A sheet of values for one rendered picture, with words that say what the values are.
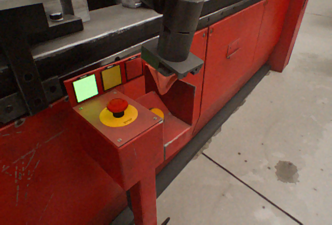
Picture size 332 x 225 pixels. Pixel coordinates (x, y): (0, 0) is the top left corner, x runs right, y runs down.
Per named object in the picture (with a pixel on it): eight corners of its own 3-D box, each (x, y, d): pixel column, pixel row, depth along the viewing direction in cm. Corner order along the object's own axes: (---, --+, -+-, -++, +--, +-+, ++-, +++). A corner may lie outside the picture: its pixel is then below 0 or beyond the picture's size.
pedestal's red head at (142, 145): (125, 192, 44) (113, 118, 34) (82, 149, 54) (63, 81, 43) (192, 140, 56) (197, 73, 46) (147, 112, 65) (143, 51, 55)
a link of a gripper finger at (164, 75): (158, 75, 53) (166, 38, 46) (181, 93, 50) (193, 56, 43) (135, 86, 49) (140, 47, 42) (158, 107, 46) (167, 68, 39)
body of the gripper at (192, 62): (163, 43, 47) (170, 7, 42) (202, 70, 43) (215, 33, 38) (138, 52, 43) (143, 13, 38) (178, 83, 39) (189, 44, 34)
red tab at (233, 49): (229, 59, 121) (231, 46, 117) (225, 58, 122) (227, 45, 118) (240, 50, 131) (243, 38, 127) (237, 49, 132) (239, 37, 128)
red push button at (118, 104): (116, 126, 43) (114, 111, 41) (104, 117, 45) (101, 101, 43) (134, 117, 45) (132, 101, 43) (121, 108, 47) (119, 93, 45)
